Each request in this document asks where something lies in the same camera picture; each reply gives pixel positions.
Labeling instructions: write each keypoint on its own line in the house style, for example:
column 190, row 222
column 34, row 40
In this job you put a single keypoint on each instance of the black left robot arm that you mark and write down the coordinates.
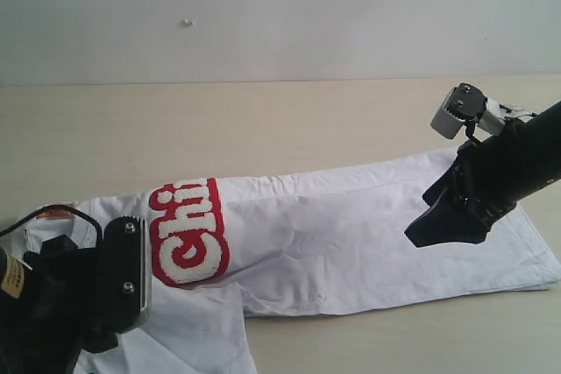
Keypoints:
column 20, row 348

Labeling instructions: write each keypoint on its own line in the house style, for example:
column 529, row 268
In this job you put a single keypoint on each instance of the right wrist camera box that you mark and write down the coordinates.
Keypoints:
column 468, row 107

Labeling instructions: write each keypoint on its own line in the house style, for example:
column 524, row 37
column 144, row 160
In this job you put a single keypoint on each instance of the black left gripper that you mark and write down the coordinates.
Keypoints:
column 66, row 312

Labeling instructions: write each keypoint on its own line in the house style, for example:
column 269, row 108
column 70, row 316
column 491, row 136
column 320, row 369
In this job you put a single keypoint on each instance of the white t-shirt with red lettering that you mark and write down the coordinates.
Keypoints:
column 326, row 242

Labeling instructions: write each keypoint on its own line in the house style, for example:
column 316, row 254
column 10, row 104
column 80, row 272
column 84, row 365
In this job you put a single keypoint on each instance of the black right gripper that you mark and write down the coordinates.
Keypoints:
column 487, row 180

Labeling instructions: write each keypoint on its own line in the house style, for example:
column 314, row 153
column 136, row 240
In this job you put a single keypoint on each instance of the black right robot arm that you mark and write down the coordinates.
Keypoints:
column 544, row 135

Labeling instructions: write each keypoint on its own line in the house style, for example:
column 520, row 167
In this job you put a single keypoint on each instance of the orange neck size tag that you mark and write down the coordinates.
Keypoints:
column 56, row 211

